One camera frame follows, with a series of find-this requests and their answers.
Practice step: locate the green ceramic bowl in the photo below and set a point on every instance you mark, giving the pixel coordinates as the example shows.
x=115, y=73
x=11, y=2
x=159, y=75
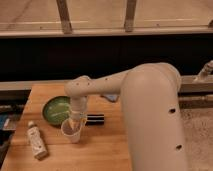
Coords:
x=56, y=110

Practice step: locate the right wooden post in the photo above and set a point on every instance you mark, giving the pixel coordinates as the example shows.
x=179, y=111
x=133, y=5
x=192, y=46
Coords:
x=130, y=15

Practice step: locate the white patterned bottle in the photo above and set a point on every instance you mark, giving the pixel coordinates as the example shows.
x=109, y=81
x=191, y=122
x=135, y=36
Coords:
x=35, y=139

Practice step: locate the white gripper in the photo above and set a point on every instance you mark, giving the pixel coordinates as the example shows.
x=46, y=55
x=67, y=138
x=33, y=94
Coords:
x=77, y=116

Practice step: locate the blue cloth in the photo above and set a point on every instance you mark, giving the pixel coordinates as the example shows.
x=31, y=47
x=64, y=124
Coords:
x=111, y=98

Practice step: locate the left wooden post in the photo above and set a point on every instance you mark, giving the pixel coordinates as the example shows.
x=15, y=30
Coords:
x=64, y=16

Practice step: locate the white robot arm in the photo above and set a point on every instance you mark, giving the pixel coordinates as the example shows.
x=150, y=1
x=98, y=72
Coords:
x=149, y=102

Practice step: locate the wooden post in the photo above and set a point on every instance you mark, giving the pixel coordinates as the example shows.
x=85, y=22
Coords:
x=130, y=15
x=64, y=16

